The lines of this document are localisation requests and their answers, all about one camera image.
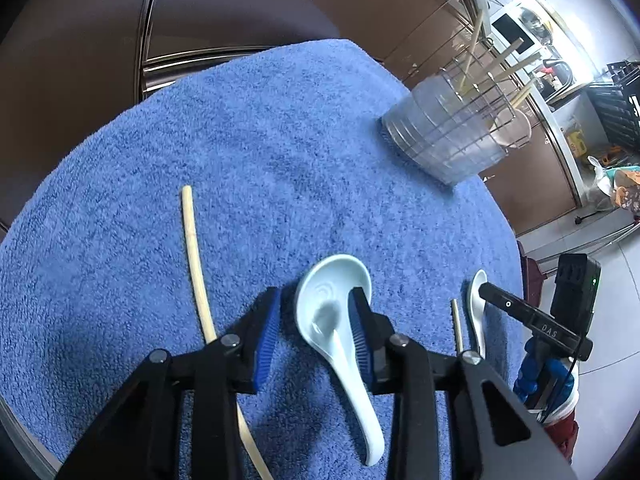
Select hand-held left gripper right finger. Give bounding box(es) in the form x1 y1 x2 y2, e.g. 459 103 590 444
348 285 576 480

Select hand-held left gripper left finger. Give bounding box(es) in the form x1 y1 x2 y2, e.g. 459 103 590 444
57 287 284 480

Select white ceramic spoon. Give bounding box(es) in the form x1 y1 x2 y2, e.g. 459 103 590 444
467 269 489 359
294 254 386 467

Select wire utensil holder with cup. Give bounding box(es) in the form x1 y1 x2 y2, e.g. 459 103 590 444
382 0 534 187

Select person's right forearm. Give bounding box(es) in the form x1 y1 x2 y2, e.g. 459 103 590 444
542 395 581 464

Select person's right hand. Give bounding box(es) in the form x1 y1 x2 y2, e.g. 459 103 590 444
514 338 579 414

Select red dustpan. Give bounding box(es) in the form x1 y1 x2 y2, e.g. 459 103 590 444
516 240 544 307

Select hanging patterned cloths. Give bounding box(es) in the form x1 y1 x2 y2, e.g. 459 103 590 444
585 154 640 217

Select blue towel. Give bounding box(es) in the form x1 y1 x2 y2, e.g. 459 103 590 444
0 39 524 480

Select yellow cooking oil bottle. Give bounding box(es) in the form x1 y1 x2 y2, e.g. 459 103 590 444
566 129 589 157

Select black dish rack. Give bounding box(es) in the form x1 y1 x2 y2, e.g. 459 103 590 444
586 59 640 149

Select steel faucet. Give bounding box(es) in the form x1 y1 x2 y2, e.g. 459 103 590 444
541 59 574 87

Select white microwave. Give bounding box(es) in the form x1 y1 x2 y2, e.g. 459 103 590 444
490 0 557 57

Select steel bowl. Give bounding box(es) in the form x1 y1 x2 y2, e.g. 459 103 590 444
519 5 552 42

